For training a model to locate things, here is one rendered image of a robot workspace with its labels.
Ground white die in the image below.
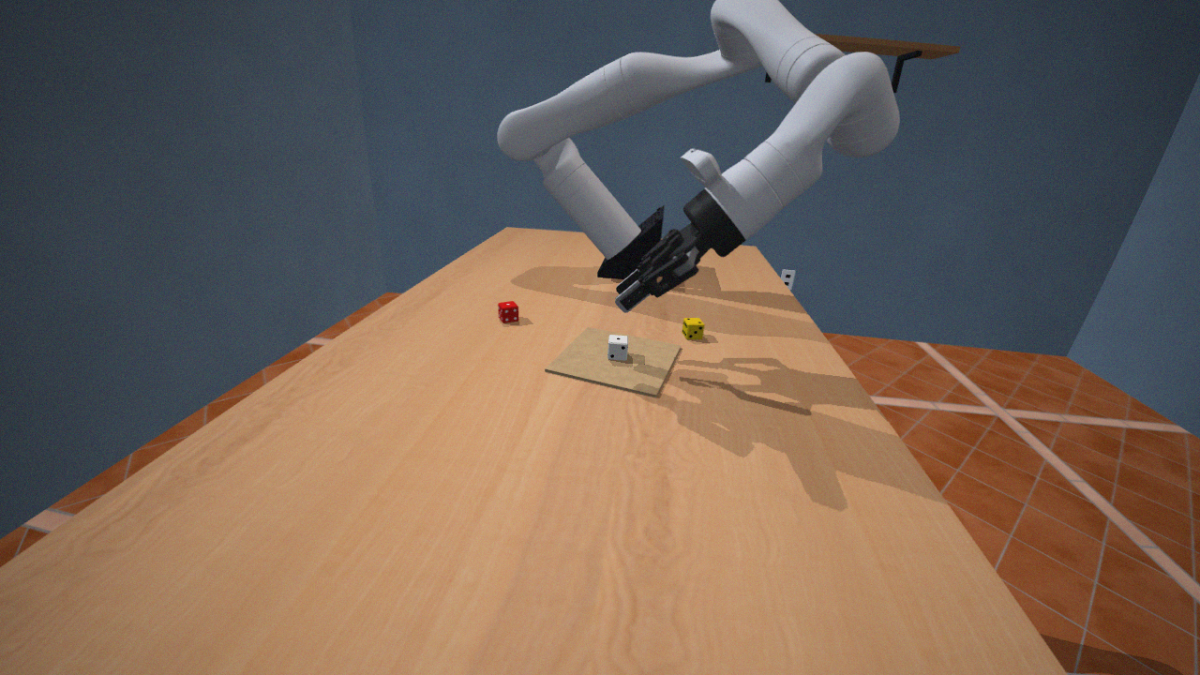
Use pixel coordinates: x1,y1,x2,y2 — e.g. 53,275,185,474
607,335,628,362

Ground red die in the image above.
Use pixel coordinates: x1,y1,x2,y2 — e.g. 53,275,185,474
498,301,518,323

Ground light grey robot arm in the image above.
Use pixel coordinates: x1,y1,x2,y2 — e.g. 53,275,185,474
497,0,900,259

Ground yellow die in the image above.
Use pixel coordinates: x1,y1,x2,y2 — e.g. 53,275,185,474
682,318,704,339

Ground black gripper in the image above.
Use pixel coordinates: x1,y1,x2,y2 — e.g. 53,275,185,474
614,189,746,313

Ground tan square mat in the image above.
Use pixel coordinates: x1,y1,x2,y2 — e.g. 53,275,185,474
545,327,680,398

